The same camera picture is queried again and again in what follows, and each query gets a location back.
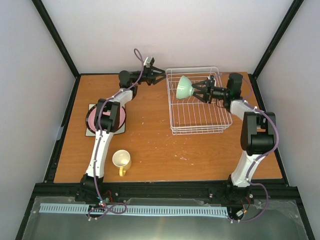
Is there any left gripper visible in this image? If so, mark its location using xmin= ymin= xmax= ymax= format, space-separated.
xmin=131 ymin=65 xmax=165 ymax=86

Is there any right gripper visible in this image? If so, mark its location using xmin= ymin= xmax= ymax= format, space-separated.
xmin=191 ymin=79 xmax=229 ymax=104

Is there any green ceramic bowl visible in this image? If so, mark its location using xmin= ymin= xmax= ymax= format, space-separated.
xmin=175 ymin=75 xmax=194 ymax=100

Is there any white wire dish rack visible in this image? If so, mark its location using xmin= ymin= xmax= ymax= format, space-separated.
xmin=165 ymin=66 xmax=233 ymax=135

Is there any pink round plate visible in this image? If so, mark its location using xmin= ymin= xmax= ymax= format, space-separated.
xmin=87 ymin=106 xmax=126 ymax=134

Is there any yellow mug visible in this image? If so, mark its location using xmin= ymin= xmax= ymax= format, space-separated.
xmin=112 ymin=149 xmax=132 ymax=177

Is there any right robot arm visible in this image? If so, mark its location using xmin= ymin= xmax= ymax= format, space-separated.
xmin=191 ymin=72 xmax=279 ymax=203

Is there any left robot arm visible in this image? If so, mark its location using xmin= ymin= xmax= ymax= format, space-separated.
xmin=80 ymin=65 xmax=166 ymax=202

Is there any square black-rimmed plate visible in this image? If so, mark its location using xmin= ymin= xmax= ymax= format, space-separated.
xmin=84 ymin=100 xmax=127 ymax=137

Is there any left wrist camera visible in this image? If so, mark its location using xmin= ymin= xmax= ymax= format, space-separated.
xmin=143 ymin=56 xmax=155 ymax=68

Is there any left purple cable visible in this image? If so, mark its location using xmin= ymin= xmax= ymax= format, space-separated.
xmin=87 ymin=48 xmax=148 ymax=222

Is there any purple cable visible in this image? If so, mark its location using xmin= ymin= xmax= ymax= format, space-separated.
xmin=87 ymin=48 xmax=148 ymax=222
xmin=216 ymin=72 xmax=280 ymax=224

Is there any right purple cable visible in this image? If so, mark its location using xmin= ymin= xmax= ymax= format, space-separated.
xmin=216 ymin=72 xmax=280 ymax=224

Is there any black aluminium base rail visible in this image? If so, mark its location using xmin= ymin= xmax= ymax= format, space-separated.
xmin=31 ymin=180 xmax=302 ymax=206

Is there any blue slotted cable duct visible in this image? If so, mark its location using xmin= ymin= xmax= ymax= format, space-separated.
xmin=38 ymin=203 xmax=228 ymax=218

